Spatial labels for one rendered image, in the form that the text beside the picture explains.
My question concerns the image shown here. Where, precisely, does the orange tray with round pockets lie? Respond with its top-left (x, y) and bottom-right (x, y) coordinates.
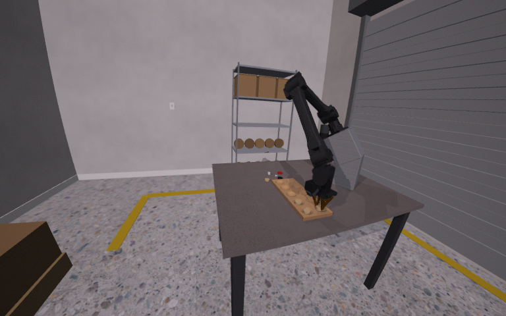
top-left (271, 178), bottom-right (333, 221)

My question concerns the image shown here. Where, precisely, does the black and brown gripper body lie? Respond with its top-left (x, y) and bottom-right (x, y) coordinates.
top-left (316, 189), bottom-right (337, 200)

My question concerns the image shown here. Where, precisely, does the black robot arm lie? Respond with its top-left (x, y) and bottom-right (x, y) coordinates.
top-left (283, 72), bottom-right (349, 197)

